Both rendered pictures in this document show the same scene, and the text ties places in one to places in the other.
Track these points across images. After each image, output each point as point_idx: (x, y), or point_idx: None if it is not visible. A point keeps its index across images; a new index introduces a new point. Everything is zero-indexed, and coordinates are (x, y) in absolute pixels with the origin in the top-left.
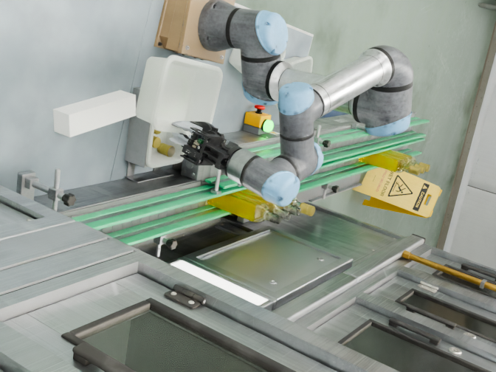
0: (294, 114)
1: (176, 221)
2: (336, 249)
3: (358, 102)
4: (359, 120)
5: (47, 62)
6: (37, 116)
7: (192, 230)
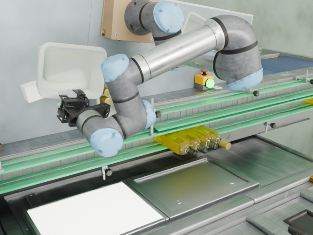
0: (109, 80)
1: (122, 154)
2: (257, 172)
3: (215, 65)
4: (221, 79)
5: (8, 55)
6: (7, 90)
7: (154, 157)
